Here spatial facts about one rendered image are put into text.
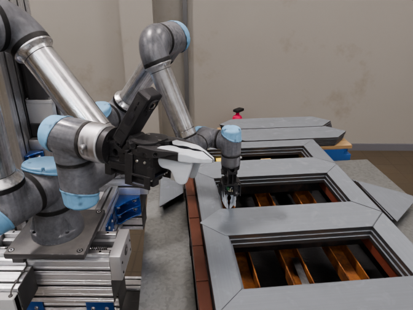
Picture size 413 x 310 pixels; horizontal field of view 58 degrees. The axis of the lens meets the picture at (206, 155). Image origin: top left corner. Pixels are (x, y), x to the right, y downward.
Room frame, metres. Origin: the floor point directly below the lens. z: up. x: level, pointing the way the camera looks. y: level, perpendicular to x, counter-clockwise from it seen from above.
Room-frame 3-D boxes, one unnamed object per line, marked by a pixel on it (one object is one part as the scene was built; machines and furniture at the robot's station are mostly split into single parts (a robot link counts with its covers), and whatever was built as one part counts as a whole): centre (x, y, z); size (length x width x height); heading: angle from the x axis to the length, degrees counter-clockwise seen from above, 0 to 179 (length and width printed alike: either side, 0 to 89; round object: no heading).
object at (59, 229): (0.91, 0.44, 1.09); 0.15 x 0.15 x 0.10
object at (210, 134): (1.31, 0.00, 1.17); 0.11 x 0.11 x 0.08; 63
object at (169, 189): (1.73, 0.19, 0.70); 0.39 x 0.12 x 0.04; 6
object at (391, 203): (1.54, -0.88, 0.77); 0.45 x 0.20 x 0.04; 6
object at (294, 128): (2.27, -0.49, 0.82); 0.80 x 0.40 x 0.06; 96
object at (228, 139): (1.29, -0.09, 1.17); 0.09 x 0.08 x 0.11; 63
